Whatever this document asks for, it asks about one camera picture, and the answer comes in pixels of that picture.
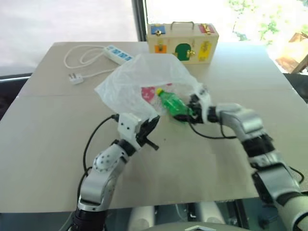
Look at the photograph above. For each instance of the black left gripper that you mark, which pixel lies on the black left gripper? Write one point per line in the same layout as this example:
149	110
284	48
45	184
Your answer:
142	132

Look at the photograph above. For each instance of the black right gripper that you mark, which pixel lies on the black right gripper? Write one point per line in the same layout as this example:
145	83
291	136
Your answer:
197	111

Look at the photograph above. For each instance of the green plastic bottle yellow cap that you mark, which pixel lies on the green plastic bottle yellow cap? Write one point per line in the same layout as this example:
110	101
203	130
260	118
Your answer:
173	104

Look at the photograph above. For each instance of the translucent white plastic bag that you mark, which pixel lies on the translucent white plastic bag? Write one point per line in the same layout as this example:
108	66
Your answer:
144	79

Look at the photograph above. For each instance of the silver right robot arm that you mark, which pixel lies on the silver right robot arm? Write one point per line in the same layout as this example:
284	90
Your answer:
262	154

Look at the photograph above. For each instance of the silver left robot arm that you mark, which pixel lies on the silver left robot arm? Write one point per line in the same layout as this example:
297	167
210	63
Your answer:
103	173

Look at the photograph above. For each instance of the pink patterned packet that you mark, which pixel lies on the pink patterned packet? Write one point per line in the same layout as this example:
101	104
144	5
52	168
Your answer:
148	93

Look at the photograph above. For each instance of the grey rounded shape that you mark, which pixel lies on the grey rounded shape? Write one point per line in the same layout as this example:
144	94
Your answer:
212	212
142	215

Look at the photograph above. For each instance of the white power strip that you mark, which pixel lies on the white power strip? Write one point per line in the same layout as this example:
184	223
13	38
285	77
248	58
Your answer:
118	54

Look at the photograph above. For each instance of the grey robot torso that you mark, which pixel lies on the grey robot torso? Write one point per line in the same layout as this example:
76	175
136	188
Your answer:
195	224

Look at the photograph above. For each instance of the dark window pillar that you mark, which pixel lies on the dark window pillar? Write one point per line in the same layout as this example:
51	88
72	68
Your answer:
139	19

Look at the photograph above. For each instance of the dark furniture beside table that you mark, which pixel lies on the dark furniture beside table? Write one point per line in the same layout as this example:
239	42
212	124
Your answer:
12	89

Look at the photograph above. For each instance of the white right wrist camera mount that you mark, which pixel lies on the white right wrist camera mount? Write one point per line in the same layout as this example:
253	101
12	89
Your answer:
204	101

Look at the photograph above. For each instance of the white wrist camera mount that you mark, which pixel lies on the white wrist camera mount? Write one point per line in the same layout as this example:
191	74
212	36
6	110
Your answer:
127	127
204	101

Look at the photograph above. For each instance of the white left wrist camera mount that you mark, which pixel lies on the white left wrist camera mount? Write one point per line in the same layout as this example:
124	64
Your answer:
127	127

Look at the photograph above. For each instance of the wooden frame outside window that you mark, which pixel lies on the wooden frame outside window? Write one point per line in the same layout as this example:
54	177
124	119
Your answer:
292	53

